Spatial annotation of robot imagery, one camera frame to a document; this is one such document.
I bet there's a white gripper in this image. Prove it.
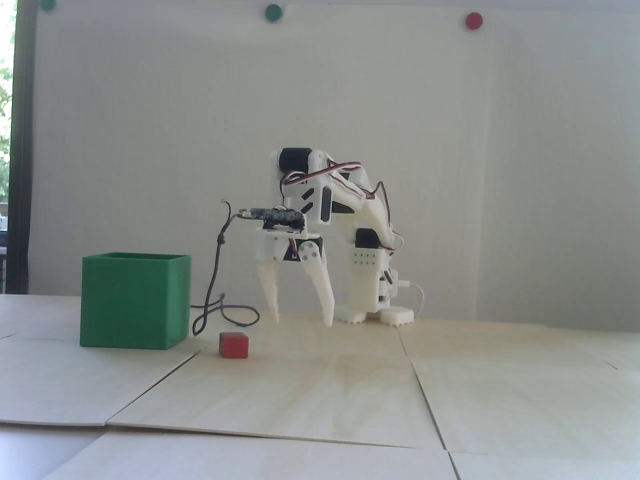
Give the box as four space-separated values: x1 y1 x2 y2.
253 227 335 329

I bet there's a red block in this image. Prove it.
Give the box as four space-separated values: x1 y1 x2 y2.
219 331 250 360

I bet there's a green box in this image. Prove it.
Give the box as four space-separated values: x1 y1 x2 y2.
80 252 193 350

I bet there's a white base clamp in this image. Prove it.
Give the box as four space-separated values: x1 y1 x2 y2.
334 305 369 326
378 307 416 329

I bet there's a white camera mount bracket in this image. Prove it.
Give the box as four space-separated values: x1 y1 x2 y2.
257 222 308 236

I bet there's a small wrist camera board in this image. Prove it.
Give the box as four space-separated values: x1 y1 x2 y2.
238 206 307 227

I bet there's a dark grey camera cable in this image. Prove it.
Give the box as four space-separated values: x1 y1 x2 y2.
191 200 261 337

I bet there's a red brown servo wire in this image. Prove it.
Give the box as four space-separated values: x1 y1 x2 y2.
367 180 405 253
278 160 364 199

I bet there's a white power cable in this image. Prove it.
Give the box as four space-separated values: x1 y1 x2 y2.
400 281 426 319

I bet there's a dark window frame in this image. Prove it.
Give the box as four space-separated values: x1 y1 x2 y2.
11 0 37 295

